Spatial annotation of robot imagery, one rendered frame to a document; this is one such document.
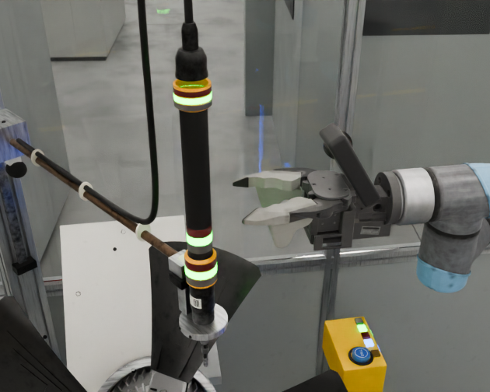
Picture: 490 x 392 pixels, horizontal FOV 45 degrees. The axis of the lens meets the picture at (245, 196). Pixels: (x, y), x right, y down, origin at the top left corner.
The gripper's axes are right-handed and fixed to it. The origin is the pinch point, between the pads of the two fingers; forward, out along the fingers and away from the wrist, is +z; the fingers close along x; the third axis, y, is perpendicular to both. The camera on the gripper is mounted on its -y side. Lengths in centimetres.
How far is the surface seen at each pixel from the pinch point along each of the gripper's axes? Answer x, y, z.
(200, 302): -2.0, 15.3, 6.6
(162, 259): 22.5, 25.7, 11.7
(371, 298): 70, 84, -51
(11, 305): 11.7, 23.9, 35.7
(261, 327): 70, 91, -16
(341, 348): 28, 59, -26
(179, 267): 1.2, 11.5, 9.0
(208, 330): -2.9, 19.7, 5.7
